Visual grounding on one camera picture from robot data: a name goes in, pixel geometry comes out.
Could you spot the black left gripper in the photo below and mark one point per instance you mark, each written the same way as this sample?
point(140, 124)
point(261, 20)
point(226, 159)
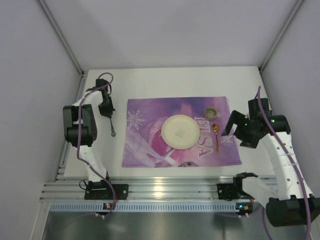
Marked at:
point(107, 110)

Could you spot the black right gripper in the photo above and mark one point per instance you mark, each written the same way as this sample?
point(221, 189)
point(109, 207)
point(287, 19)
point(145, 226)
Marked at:
point(240, 125)

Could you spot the gold spoon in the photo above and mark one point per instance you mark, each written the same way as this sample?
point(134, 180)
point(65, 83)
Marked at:
point(216, 128)

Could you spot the iridescent fork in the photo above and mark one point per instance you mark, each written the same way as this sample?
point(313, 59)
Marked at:
point(113, 131)

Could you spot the speckled ceramic cup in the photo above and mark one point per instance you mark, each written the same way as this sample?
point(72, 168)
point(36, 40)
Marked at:
point(210, 113)

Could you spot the purple Elsa placemat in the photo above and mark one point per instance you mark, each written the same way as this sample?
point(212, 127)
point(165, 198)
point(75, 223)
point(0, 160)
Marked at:
point(145, 148)

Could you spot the cream round plate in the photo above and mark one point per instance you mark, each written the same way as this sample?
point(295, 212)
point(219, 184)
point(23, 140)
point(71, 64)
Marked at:
point(180, 132)

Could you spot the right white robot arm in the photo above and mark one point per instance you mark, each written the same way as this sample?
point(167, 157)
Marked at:
point(292, 203)

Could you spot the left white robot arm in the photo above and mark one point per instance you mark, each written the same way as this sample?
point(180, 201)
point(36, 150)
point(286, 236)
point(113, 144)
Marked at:
point(80, 127)

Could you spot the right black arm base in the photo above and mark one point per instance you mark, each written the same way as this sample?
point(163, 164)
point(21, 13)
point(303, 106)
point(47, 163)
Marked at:
point(229, 192)

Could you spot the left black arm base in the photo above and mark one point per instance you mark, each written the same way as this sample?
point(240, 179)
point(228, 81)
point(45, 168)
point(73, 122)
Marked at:
point(102, 191)

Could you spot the left aluminium frame post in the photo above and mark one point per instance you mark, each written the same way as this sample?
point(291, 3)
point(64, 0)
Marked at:
point(60, 35)

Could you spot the aluminium frame post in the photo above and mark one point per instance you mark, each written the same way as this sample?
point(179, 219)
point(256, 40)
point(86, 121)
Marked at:
point(60, 35)
point(298, 4)

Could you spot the aluminium front rail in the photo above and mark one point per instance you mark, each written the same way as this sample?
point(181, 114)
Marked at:
point(159, 189)

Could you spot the perforated cable duct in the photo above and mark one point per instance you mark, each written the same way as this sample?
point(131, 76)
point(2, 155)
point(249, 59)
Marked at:
point(152, 207)

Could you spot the right aluminium frame post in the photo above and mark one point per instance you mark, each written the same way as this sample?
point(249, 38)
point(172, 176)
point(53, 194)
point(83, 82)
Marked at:
point(298, 4)

